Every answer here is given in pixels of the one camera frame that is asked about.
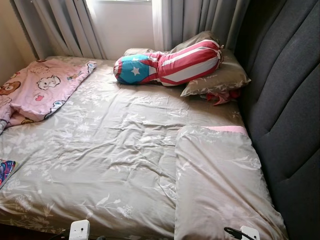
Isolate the bed with beige floral duvet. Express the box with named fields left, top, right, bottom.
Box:
left=0, top=55, right=288, bottom=240

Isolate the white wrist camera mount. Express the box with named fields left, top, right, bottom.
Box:
left=240, top=226, right=261, bottom=240
left=69, top=220, right=91, bottom=240

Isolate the red crumpled cloth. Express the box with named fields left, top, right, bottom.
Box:
left=202, top=90, right=242, bottom=106

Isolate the dark grey padded headboard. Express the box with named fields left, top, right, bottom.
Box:
left=235, top=0, right=320, bottom=240

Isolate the star and stripes bolster pillow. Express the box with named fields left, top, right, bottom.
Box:
left=112, top=39, right=224, bottom=87

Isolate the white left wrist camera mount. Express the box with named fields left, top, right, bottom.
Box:
left=69, top=220, right=91, bottom=240

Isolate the colourful comic book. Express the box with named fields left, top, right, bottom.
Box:
left=0, top=159, right=18, bottom=190

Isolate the large beige floral pillow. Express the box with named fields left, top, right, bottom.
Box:
left=174, top=125, right=288, bottom=240

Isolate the grey curtain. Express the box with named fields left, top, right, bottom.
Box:
left=10, top=0, right=106, bottom=61
left=152, top=0, right=251, bottom=51

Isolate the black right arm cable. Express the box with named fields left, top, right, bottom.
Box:
left=223, top=226, right=243, bottom=240

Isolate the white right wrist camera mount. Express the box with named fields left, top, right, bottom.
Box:
left=240, top=226, right=261, bottom=240

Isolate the pink cartoon print blanket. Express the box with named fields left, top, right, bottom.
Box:
left=0, top=59, right=97, bottom=135

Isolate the bright window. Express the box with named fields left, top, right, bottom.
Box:
left=92, top=0, right=153, bottom=5

